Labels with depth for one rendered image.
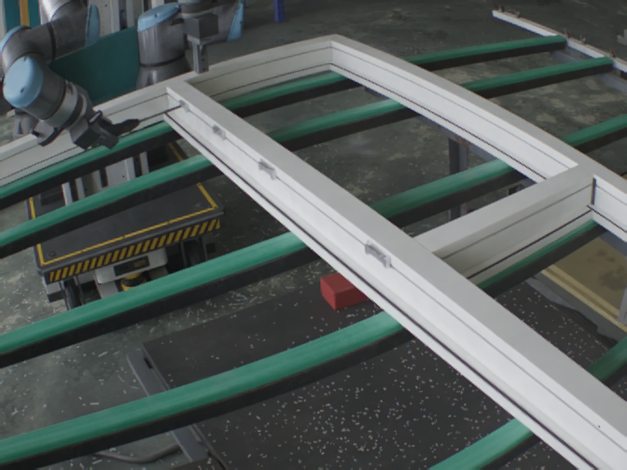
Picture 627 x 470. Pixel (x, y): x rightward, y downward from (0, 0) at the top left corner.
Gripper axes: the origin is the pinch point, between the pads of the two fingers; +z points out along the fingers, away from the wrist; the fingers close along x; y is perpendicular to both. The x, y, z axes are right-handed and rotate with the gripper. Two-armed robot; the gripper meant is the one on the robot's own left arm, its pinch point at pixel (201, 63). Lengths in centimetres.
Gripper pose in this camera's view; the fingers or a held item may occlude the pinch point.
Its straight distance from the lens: 171.8
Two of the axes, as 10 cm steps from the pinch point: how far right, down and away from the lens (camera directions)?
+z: 0.7, 8.6, 5.1
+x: 5.1, 4.1, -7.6
